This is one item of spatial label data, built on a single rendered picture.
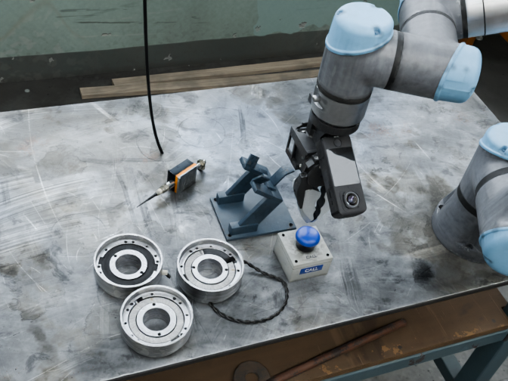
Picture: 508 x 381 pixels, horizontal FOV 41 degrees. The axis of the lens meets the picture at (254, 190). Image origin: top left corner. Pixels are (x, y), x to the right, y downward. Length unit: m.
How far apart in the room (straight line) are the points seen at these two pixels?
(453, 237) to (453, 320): 0.30
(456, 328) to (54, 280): 0.82
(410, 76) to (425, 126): 0.63
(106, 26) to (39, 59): 0.28
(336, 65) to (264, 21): 2.03
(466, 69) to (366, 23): 0.14
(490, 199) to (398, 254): 0.21
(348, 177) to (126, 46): 1.91
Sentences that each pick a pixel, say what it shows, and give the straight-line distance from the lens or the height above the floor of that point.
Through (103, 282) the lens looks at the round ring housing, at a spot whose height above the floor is 0.84.
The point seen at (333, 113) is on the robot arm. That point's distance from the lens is 0.91.
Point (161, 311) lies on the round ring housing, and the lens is 1.04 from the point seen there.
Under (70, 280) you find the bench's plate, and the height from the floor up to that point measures 0.80.
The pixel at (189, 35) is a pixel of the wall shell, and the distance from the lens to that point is 2.81.
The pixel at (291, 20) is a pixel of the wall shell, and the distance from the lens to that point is 2.94.
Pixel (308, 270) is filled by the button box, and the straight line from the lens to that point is 1.12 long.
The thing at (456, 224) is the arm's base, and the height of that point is 0.85.
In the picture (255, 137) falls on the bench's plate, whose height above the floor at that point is 0.80.
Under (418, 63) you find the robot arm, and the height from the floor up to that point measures 1.23.
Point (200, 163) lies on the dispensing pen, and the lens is 1.25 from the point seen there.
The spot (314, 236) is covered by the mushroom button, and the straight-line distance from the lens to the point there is 1.10.
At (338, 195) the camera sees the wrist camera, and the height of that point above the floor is 1.04.
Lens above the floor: 1.69
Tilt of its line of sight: 45 degrees down
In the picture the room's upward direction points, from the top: 12 degrees clockwise
